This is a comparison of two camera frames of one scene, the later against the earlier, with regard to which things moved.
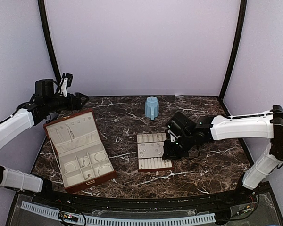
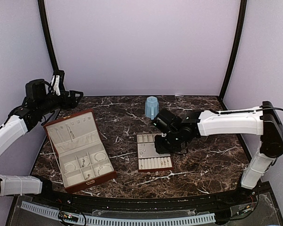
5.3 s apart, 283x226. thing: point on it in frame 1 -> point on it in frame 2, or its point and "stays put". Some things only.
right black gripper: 169,154 -> 160,149
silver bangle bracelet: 70,167 stays put
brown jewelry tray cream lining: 150,148 stays put
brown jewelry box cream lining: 83,159 stays put
